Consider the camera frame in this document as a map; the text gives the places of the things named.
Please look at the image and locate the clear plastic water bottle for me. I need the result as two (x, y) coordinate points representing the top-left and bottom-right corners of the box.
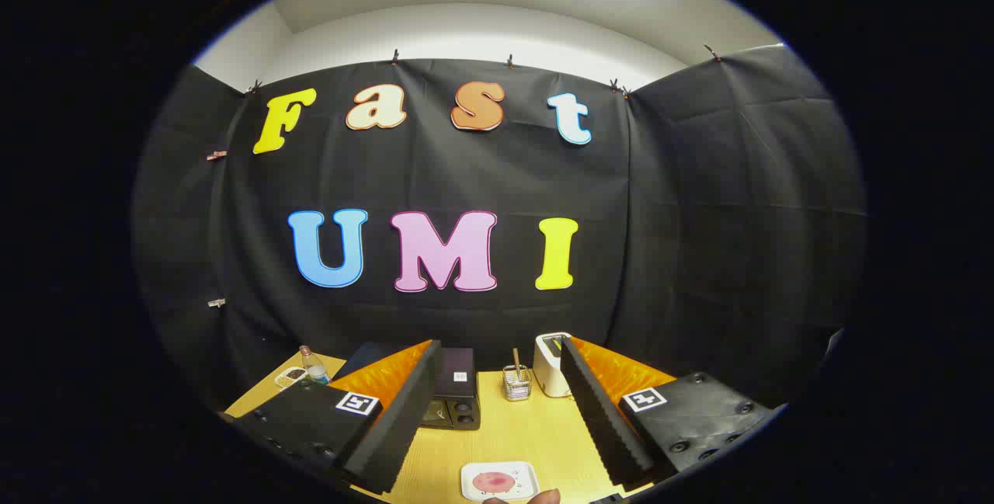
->
(299, 346), (330, 385)

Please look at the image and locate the wire mesh utensil holder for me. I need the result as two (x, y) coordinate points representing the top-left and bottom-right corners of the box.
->
(502, 365), (533, 401)

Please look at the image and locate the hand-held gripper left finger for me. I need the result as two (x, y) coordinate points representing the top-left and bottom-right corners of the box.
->
(233, 339), (443, 495)

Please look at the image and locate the black toaster oven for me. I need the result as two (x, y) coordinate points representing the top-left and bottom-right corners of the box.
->
(332, 341), (481, 431)

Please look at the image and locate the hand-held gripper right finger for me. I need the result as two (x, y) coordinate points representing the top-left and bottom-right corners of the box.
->
(559, 335), (777, 492)

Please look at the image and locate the white bread toaster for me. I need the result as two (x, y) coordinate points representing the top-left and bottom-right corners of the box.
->
(533, 332), (576, 398)

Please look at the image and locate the white square plate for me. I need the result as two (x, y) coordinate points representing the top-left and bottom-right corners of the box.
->
(461, 461), (540, 502)

